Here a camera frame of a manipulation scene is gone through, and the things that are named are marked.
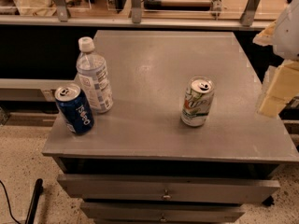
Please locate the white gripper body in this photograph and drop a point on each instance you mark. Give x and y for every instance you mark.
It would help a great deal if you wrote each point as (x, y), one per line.
(288, 34)

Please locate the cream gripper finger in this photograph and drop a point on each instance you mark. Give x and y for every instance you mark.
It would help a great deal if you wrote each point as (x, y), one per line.
(265, 37)
(280, 86)

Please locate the green white 7up can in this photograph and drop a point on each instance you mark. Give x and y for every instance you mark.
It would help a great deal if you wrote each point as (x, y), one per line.
(197, 101)

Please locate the blue Pepsi can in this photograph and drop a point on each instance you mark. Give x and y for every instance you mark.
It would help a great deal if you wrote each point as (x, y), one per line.
(74, 106)

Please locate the grey cabinet with drawers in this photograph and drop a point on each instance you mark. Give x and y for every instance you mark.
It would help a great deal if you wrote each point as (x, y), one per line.
(143, 133)

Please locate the clear plastic water bottle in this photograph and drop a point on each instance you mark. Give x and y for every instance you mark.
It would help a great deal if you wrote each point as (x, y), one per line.
(93, 76)

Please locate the upper grey drawer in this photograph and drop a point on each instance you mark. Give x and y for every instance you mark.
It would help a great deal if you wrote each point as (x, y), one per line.
(168, 188)

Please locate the grey drawer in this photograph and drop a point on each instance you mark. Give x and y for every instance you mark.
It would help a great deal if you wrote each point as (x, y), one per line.
(168, 188)
(161, 213)

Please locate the metal railing with brackets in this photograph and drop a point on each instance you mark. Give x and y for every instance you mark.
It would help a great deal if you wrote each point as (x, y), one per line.
(218, 14)

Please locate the lower grey drawer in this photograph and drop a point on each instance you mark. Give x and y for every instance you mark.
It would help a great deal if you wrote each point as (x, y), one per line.
(161, 213)

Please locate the black pole on floor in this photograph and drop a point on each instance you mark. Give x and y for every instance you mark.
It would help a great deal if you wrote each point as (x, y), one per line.
(38, 189)

